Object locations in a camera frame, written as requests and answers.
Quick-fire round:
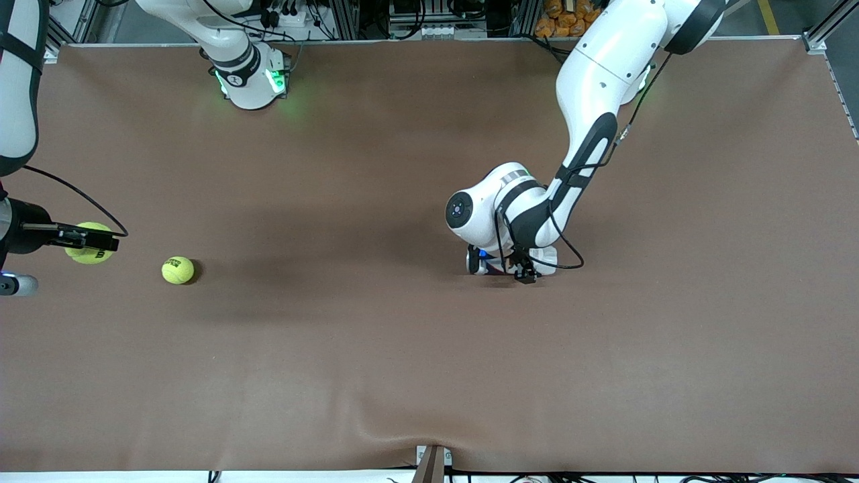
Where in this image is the yellow-green tennis ball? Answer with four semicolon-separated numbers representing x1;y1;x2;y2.
162;256;195;286
64;221;115;265

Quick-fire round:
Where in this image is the white blue tennis ball can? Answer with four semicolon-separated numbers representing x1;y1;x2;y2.
480;243;559;276

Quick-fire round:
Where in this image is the brown table mat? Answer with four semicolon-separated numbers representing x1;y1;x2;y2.
0;37;859;474

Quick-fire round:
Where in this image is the orange lumpy items pile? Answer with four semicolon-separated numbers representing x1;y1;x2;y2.
535;0;595;38

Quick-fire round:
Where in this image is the white power strip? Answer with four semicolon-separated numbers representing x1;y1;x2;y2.
258;3;317;29

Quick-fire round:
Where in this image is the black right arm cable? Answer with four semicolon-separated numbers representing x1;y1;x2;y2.
20;164;130;239

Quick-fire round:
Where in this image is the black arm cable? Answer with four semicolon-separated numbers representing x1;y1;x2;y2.
493;50;675;270
20;164;130;239

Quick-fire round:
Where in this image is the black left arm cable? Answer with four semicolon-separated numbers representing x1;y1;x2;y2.
493;50;675;270

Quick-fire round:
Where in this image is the aluminium frame corner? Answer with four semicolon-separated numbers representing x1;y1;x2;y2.
42;0;101;65
802;0;859;142

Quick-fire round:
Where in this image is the aluminium rack post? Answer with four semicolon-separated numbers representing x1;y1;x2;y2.
332;0;360;40
510;0;538;38

